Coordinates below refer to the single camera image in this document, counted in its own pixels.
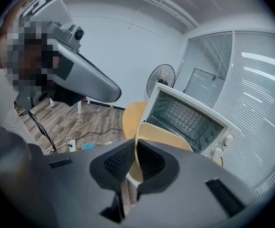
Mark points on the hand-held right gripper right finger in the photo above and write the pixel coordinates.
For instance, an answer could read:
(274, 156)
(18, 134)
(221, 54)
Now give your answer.
(187, 193)

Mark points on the white power strip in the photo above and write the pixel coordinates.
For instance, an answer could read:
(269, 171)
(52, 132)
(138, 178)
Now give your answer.
(72, 145)

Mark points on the black standing fan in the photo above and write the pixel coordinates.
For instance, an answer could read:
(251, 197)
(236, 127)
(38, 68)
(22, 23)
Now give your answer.
(162, 80)

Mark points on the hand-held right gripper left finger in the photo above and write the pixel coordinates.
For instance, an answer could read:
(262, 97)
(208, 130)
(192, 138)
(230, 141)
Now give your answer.
(85, 174)

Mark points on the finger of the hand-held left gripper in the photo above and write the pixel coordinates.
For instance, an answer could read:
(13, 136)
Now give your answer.
(68, 97)
(92, 82)

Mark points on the round wooden table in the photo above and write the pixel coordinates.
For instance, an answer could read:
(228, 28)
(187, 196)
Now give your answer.
(132, 117)

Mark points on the yellow plate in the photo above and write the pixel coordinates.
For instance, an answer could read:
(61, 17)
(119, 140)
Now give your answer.
(156, 134)

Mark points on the white toaster oven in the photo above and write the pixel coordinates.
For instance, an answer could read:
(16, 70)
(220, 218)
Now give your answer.
(162, 87)

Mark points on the blue cloth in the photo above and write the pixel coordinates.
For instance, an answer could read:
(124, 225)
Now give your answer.
(88, 146)

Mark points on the white window blinds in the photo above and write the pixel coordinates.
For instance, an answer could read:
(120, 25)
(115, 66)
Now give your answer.
(251, 98)

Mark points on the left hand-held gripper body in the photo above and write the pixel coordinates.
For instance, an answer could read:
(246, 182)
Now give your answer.
(61, 20)

